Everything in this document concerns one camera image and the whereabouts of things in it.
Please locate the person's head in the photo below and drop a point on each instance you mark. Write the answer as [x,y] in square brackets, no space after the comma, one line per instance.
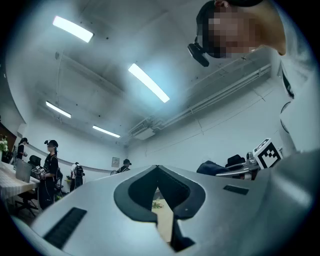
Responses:
[265,30]

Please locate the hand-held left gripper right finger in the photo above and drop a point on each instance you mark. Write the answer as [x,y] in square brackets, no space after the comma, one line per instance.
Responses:
[225,217]

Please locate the artificial flower sprig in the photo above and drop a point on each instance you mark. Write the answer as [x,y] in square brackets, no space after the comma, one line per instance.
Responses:
[157,205]

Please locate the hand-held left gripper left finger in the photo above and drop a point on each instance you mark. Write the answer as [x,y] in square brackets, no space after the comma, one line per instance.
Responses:
[100,220]

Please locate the black head-mounted camera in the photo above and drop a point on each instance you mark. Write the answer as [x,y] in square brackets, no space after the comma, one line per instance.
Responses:
[198,53]

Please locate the white ceiling pipes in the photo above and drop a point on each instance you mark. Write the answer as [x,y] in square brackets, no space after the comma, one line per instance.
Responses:
[212,96]

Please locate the ceiling light panel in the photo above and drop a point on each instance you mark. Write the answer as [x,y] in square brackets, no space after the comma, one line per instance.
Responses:
[106,131]
[72,28]
[148,82]
[58,109]

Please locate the metal bucket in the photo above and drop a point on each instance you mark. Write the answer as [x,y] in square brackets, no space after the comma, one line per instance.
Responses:
[23,172]

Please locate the wall poster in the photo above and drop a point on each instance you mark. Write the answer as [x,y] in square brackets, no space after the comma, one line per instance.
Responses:
[115,162]

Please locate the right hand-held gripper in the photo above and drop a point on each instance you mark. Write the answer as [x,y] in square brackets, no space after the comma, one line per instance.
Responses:
[267,155]

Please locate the ceiling air conditioner unit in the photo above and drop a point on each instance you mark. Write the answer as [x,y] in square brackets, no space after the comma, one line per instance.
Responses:
[142,130]

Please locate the person's grey shirt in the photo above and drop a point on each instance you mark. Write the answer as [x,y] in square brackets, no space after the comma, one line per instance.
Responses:
[302,112]

